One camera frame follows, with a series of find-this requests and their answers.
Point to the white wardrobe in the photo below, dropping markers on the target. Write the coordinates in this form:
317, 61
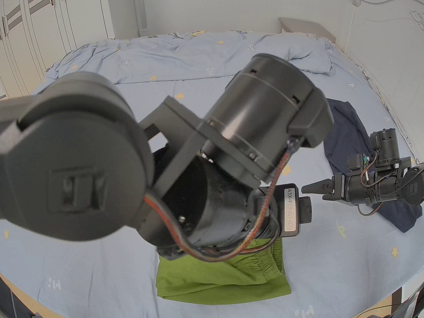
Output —
39, 38

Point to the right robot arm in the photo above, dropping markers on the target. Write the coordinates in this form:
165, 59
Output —
384, 142

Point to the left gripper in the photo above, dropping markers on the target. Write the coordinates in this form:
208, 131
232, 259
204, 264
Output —
225, 210

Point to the grey bedside table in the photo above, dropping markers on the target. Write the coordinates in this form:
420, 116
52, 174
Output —
304, 27

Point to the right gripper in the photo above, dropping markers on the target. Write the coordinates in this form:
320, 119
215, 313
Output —
356, 189

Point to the green shorts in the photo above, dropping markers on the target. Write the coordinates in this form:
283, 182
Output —
215, 277

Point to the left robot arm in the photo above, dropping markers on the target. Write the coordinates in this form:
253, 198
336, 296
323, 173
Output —
76, 154

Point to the dark blue garment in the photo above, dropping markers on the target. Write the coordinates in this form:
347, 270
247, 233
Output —
344, 128

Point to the pale blue quilt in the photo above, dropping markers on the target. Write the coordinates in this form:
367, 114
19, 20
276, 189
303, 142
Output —
165, 55

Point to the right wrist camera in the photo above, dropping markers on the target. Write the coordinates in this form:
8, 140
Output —
354, 162

